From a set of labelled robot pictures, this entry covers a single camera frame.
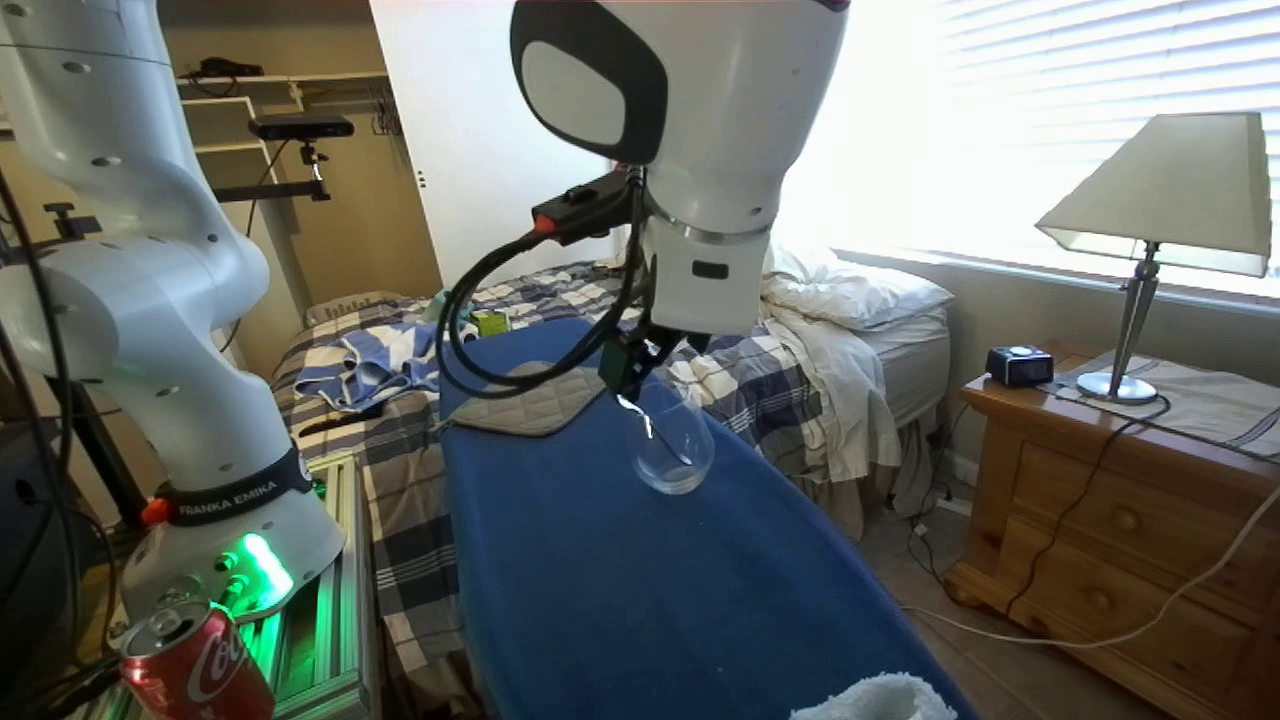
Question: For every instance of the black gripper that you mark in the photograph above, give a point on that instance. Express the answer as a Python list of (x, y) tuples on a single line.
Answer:
[(653, 344)]

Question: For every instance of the silver spoon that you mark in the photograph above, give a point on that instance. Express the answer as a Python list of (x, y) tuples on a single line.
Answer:
[(636, 418)]

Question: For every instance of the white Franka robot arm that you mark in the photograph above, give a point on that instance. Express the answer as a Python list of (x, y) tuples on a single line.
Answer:
[(132, 292)]

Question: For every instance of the clear glass cup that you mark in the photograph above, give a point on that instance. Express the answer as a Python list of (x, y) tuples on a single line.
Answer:
[(676, 463)]

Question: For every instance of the grey quilted pot holder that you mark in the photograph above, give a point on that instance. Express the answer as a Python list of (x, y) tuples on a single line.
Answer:
[(527, 407)]

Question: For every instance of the blue ironing board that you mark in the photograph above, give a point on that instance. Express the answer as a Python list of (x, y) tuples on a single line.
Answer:
[(627, 587)]

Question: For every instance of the white bed sheet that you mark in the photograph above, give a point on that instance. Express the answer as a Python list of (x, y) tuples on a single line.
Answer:
[(846, 384)]

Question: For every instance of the white pillow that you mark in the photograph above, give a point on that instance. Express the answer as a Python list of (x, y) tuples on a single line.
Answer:
[(864, 292)]

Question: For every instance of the black alarm clock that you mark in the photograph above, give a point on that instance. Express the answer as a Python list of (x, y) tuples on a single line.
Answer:
[(1018, 366)]

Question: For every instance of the white folded towel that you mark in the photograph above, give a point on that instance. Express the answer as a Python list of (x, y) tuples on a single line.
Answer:
[(875, 701)]

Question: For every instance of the wooden nightstand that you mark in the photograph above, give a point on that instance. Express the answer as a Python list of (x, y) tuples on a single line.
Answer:
[(1094, 533)]

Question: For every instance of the red cola can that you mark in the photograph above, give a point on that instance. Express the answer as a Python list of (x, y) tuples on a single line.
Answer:
[(200, 674)]

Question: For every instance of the white window blinds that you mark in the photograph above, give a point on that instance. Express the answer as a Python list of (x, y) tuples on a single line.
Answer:
[(1104, 123)]

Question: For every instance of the table lamp cream shade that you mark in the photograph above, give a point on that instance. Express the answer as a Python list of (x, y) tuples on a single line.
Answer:
[(1172, 184)]

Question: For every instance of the aluminium frame robot table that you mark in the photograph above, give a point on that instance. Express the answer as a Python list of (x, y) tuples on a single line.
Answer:
[(326, 587)]

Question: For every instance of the black camera on stand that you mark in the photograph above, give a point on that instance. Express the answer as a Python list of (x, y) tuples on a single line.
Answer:
[(301, 129)]

